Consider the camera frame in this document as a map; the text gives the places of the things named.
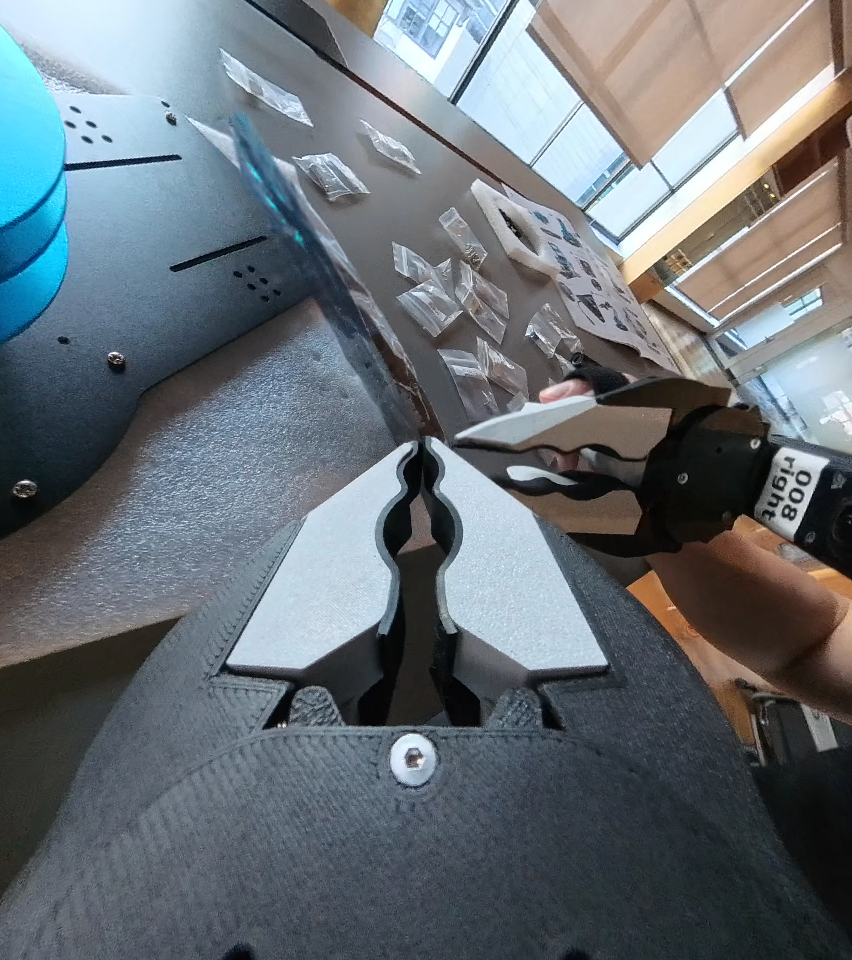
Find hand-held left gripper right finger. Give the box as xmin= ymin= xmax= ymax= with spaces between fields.
xmin=426 ymin=438 xmax=611 ymax=729

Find black metal base plate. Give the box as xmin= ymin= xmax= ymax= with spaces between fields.
xmin=0 ymin=93 xmax=325 ymax=564

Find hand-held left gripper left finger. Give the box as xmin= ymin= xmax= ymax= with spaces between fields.
xmin=225 ymin=438 xmax=424 ymax=729

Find person's right forearm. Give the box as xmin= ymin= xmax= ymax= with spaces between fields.
xmin=651 ymin=518 xmax=852 ymax=736

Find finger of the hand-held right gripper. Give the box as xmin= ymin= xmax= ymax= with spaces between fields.
xmin=453 ymin=375 xmax=734 ymax=463
xmin=504 ymin=465 xmax=652 ymax=538

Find white foam sheet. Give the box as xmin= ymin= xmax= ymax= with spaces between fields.
xmin=0 ymin=38 xmax=412 ymax=684

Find printed instruction sheet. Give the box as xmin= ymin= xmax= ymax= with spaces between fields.
xmin=524 ymin=203 xmax=685 ymax=376

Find silver plastic parts bag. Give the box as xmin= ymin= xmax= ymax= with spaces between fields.
xmin=228 ymin=108 xmax=439 ymax=447

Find person's right hand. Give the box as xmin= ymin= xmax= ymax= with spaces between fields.
xmin=537 ymin=378 xmax=599 ymax=406

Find large office windows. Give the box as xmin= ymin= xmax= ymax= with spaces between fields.
xmin=374 ymin=0 xmax=852 ymax=451

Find white foam tray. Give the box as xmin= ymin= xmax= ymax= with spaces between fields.
xmin=467 ymin=179 xmax=565 ymax=280

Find scattered small clear parts bags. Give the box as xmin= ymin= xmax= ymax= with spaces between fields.
xmin=216 ymin=45 xmax=592 ymax=418

